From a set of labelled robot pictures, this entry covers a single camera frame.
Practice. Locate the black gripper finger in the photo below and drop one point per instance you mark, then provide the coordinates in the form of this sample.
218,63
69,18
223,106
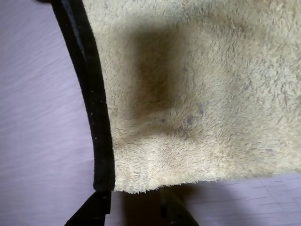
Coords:
94,212
176,212

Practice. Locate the yellow towel with black trim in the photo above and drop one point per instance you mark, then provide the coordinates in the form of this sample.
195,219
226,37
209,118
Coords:
200,94

